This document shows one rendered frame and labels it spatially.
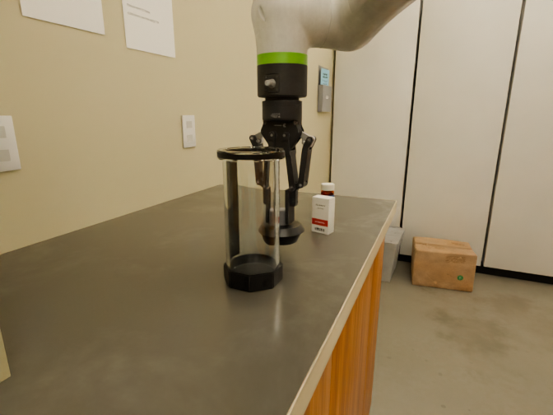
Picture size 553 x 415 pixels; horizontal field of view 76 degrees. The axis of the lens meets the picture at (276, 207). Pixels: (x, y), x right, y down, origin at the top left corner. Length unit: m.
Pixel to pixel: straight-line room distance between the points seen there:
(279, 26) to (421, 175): 2.47
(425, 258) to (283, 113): 2.25
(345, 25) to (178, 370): 0.58
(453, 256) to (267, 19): 2.36
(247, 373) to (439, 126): 2.69
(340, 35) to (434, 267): 2.28
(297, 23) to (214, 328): 0.49
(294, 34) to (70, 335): 0.56
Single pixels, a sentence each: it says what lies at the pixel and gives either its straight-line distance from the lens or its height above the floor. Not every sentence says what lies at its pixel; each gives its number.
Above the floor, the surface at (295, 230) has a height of 1.00.
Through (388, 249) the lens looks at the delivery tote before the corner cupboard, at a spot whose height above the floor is 0.27.
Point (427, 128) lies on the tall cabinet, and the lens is 2.98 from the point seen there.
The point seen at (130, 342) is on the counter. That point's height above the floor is 0.94.
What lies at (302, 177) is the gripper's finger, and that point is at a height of 1.10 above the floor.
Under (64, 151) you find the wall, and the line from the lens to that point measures 1.02.
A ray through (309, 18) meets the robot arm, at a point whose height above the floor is 1.37.
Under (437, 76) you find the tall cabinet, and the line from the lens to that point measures 2.99.
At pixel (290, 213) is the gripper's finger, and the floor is 1.03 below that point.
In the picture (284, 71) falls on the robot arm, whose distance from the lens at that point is 0.65.
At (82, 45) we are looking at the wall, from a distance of 1.09.
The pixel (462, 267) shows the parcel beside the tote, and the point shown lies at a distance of 2.82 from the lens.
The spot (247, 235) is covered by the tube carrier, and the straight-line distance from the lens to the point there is 0.56.
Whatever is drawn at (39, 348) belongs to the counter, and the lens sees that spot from 0.55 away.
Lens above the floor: 1.22
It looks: 15 degrees down
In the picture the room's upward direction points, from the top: straight up
